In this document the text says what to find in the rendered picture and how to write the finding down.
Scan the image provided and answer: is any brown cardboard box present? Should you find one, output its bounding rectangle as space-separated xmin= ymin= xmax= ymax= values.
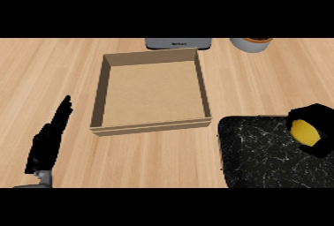
xmin=88 ymin=47 xmax=214 ymax=137

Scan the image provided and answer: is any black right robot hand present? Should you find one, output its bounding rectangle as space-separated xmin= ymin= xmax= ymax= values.
xmin=283 ymin=102 xmax=334 ymax=159

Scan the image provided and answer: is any grey appliance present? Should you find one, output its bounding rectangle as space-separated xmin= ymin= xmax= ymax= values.
xmin=143 ymin=38 xmax=214 ymax=51

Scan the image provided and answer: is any black marble tray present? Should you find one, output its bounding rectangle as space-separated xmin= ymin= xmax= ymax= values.
xmin=217 ymin=115 xmax=334 ymax=189

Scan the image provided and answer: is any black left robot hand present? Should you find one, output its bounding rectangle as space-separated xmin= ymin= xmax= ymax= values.
xmin=23 ymin=94 xmax=74 ymax=175

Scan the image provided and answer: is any yellow lemon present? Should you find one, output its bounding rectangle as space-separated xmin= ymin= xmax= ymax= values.
xmin=289 ymin=118 xmax=323 ymax=147

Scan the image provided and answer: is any grey pot with orange rim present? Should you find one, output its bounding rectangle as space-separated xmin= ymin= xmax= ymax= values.
xmin=227 ymin=38 xmax=273 ymax=54

